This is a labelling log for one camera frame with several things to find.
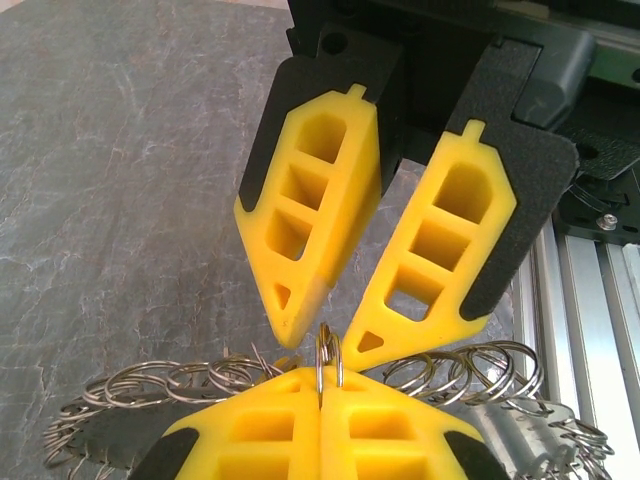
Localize wide aluminium base rail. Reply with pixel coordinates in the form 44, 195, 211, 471
517, 29, 640, 454

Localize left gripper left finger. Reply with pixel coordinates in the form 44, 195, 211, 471
128, 366, 322, 480

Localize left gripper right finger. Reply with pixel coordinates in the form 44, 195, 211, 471
319, 366, 507, 480

